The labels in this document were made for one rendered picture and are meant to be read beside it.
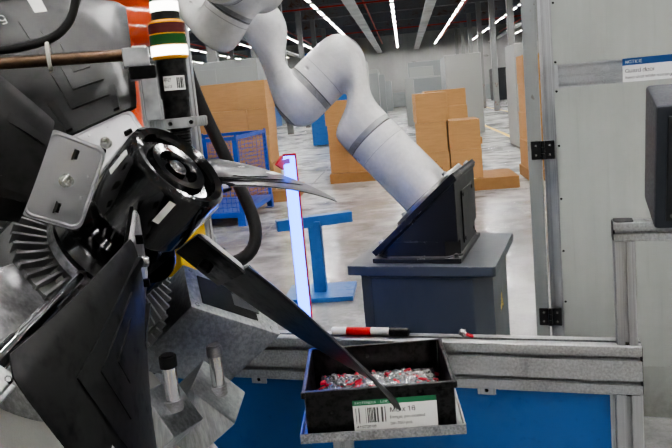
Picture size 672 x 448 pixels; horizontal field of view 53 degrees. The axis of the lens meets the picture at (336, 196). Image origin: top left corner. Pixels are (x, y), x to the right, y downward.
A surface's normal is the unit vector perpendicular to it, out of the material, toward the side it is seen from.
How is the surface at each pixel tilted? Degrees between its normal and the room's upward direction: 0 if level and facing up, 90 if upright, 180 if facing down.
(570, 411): 90
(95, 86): 49
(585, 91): 90
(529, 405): 90
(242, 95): 90
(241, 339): 125
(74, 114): 55
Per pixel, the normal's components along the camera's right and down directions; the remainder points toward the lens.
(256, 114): -0.10, 0.15
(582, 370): -0.30, 0.17
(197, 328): 0.30, 0.65
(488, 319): 0.41, 0.10
